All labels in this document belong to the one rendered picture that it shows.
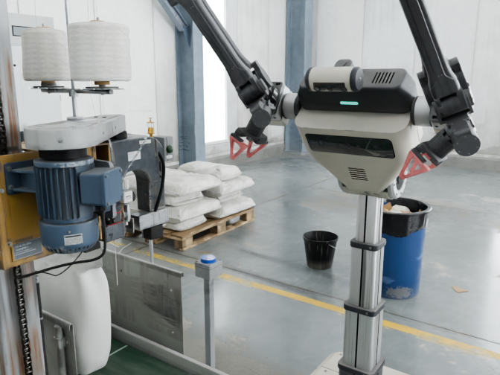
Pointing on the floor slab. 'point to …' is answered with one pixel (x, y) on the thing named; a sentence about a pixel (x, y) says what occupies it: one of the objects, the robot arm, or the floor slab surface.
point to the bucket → (320, 248)
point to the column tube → (10, 328)
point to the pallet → (182, 241)
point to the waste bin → (403, 248)
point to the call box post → (209, 322)
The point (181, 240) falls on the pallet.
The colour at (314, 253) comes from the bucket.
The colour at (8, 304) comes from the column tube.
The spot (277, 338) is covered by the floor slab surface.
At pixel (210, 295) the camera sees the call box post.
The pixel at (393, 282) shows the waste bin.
